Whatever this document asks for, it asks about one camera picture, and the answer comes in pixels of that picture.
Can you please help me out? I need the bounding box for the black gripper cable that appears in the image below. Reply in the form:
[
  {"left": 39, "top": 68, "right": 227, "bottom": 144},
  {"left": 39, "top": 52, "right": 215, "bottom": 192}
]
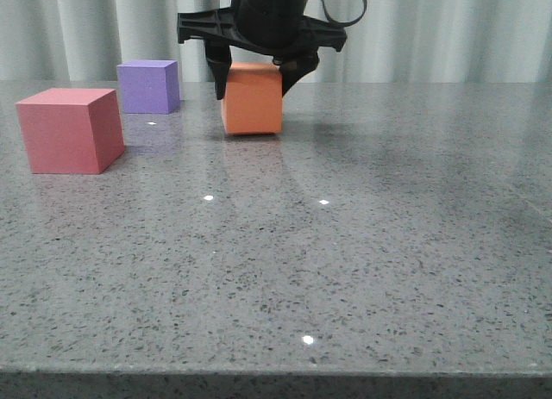
[{"left": 310, "top": 0, "right": 368, "bottom": 28}]

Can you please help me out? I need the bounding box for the pale green curtain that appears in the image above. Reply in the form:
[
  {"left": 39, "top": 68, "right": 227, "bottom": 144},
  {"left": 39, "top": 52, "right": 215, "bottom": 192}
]
[{"left": 1, "top": 0, "right": 551, "bottom": 83}]

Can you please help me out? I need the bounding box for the purple foam cube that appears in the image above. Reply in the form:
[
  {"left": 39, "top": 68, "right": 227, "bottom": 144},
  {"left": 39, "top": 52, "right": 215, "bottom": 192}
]
[{"left": 116, "top": 59, "right": 180, "bottom": 114}]

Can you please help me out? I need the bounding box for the red foam cube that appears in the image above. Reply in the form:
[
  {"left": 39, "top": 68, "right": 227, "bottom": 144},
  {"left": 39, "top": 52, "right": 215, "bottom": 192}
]
[{"left": 16, "top": 88, "right": 125, "bottom": 174}]

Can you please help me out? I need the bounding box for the orange foam cube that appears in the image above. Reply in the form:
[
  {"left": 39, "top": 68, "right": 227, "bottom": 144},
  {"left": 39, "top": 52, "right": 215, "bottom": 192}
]
[{"left": 221, "top": 62, "right": 283, "bottom": 135}]

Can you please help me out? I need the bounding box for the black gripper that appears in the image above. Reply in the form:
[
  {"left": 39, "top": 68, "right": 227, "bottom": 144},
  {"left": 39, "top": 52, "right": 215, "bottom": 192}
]
[{"left": 177, "top": 0, "right": 347, "bottom": 100}]

